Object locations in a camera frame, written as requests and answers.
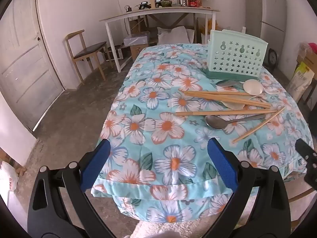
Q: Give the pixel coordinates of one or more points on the metal spoon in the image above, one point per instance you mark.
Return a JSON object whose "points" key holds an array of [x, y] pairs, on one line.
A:
{"points": [[215, 122], [226, 83]]}

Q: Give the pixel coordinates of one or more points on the white sack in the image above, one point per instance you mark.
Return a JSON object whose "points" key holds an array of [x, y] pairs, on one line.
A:
{"points": [[8, 176]]}

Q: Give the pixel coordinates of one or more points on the white fluffy towel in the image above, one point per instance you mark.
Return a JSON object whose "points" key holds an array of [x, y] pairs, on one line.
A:
{"points": [[168, 230]]}

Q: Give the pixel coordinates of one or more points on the white pillow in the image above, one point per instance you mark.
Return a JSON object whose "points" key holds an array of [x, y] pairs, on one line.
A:
{"points": [[173, 34]]}

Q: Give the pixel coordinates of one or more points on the rice bag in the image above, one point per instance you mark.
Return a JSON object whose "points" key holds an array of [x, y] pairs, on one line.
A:
{"points": [[301, 79]]}

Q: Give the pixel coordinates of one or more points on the white refrigerator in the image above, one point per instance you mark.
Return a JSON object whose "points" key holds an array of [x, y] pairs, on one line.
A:
{"points": [[272, 10]]}

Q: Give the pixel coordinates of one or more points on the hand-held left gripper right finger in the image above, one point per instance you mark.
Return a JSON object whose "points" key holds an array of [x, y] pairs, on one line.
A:
{"points": [[223, 164]]}

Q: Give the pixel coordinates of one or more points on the brown box under desk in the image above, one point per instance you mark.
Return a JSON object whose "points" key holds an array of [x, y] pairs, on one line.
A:
{"points": [[137, 44]]}

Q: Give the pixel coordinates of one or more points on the yellow plastic bag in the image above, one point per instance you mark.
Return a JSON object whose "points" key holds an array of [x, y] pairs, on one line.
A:
{"points": [[210, 26]]}

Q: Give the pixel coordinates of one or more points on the wooden chopstick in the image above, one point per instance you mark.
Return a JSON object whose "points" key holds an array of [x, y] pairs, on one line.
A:
{"points": [[223, 99], [223, 112], [213, 93], [257, 126], [252, 104]]}

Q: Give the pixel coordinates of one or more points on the white desk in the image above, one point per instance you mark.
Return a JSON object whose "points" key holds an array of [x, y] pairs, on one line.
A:
{"points": [[158, 10]]}

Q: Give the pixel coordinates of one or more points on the white door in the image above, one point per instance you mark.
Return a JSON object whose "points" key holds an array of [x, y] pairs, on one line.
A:
{"points": [[22, 54]]}

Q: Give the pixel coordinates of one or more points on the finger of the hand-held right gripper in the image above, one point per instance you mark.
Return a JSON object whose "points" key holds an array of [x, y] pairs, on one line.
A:
{"points": [[310, 163]]}

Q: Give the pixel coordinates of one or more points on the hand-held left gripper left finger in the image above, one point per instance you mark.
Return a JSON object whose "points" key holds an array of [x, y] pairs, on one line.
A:
{"points": [[96, 164]]}

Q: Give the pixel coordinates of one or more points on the green plastic utensil basket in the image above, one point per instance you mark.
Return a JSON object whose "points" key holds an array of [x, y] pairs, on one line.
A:
{"points": [[235, 54]]}

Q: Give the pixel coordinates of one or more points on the floral blue blanket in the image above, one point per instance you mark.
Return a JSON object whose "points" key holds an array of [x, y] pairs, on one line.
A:
{"points": [[163, 129]]}

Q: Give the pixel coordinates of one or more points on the black power adapter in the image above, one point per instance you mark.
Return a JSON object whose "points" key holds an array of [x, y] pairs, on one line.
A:
{"points": [[128, 8]]}

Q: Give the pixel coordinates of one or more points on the cardboard box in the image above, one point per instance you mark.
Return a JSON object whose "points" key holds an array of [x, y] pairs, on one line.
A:
{"points": [[307, 54]]}

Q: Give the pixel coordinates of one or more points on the wooden chair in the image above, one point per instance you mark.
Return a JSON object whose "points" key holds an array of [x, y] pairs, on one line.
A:
{"points": [[89, 49]]}

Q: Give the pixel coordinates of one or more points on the white ceramic spoon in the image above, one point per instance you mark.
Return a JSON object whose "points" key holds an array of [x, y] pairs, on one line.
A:
{"points": [[234, 106], [252, 86]]}

